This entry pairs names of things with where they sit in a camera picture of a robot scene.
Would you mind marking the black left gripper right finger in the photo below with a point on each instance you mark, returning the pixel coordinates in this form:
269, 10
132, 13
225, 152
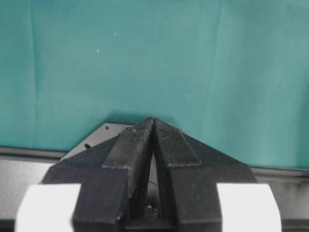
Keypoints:
205, 190

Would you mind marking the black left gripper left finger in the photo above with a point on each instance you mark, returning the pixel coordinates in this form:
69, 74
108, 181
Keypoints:
90, 191

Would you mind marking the green table cloth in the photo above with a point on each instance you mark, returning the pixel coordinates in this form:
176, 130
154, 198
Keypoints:
234, 74

